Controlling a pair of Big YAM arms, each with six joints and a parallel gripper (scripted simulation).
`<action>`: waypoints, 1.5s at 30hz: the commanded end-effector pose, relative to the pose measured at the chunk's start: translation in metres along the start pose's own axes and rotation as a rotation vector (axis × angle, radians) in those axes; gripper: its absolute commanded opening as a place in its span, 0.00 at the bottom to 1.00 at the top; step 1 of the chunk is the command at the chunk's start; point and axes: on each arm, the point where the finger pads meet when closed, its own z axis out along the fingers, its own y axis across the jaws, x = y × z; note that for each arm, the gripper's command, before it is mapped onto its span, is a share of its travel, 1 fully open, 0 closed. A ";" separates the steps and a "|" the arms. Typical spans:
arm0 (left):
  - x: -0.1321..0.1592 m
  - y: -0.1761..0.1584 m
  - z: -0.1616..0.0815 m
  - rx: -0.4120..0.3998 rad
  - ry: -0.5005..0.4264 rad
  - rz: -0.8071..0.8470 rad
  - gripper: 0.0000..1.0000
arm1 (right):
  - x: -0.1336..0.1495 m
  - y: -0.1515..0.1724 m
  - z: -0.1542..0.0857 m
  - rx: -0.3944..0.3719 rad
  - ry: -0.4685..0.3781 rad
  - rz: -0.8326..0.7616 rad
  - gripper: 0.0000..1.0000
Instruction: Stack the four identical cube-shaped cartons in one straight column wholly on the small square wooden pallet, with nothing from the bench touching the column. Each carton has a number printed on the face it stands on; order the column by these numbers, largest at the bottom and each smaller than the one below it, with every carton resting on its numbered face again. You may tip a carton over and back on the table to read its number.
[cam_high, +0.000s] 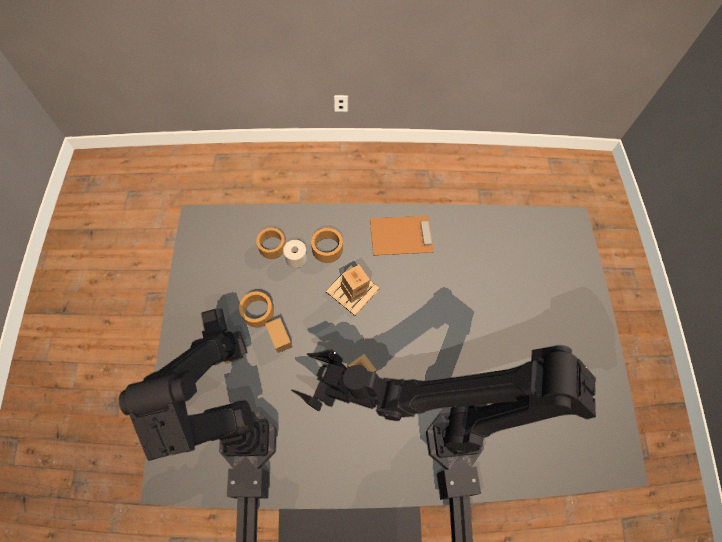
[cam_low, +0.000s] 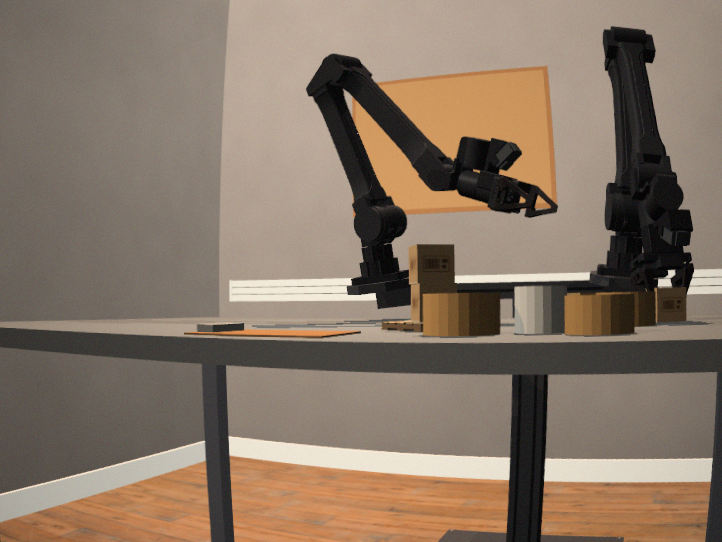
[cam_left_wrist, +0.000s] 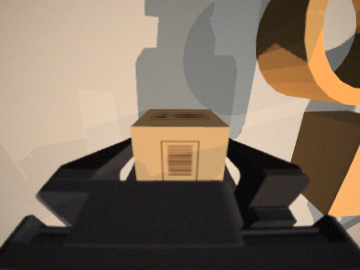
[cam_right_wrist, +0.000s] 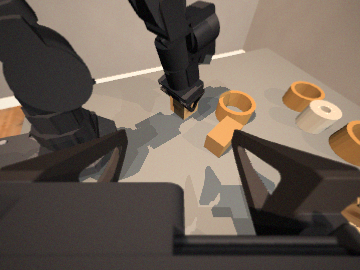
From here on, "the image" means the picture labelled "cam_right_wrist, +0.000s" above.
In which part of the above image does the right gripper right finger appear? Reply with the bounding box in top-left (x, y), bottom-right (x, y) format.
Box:
top-left (231, 129), bottom-right (360, 235)

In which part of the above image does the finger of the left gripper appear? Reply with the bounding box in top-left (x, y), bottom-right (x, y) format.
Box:
top-left (160, 86), bottom-right (170, 96)
top-left (181, 89), bottom-right (205, 112)

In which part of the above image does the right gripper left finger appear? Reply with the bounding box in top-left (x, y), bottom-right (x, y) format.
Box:
top-left (0, 129), bottom-right (128, 182)

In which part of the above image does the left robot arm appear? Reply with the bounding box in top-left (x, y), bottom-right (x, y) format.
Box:
top-left (0, 0), bottom-right (220, 156)

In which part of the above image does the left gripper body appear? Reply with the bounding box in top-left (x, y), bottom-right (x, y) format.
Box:
top-left (158, 60), bottom-right (204, 107)

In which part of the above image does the tan cardboard carton with label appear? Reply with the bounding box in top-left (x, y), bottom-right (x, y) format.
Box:
top-left (170, 96), bottom-right (198, 120)

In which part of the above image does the grey cylinder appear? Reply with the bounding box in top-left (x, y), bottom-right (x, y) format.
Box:
top-left (295, 100), bottom-right (342, 134)

